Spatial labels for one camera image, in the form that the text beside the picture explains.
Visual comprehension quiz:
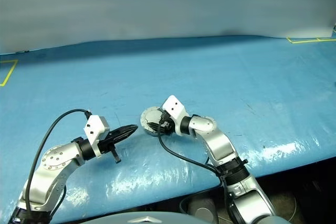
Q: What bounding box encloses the white backdrop panel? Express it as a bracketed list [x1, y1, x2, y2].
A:
[0, 0, 336, 55]

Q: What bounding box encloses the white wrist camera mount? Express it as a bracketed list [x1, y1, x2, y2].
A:
[162, 94, 190, 136]
[83, 114, 110, 156]

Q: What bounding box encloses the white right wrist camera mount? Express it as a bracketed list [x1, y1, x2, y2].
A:
[162, 94, 190, 136]

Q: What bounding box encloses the dark rounded housing grey disc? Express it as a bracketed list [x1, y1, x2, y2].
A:
[179, 197, 220, 224]

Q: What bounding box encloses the motor stator with copper windings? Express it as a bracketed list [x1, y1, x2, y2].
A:
[140, 106, 165, 137]

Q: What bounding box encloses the blue plastic table cover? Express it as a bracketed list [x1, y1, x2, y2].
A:
[0, 34, 336, 221]

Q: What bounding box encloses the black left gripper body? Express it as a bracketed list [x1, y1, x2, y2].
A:
[98, 133, 121, 164]

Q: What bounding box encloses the grey robot torso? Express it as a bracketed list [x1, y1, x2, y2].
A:
[104, 211, 211, 224]

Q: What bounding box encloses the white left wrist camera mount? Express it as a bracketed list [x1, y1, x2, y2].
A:
[83, 114, 110, 156]

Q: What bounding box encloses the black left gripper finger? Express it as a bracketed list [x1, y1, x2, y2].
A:
[111, 124, 139, 137]
[114, 128, 138, 143]

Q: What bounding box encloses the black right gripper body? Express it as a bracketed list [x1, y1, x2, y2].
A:
[159, 112, 175, 135]

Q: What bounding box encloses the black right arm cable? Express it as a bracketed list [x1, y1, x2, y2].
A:
[157, 123, 229, 209]

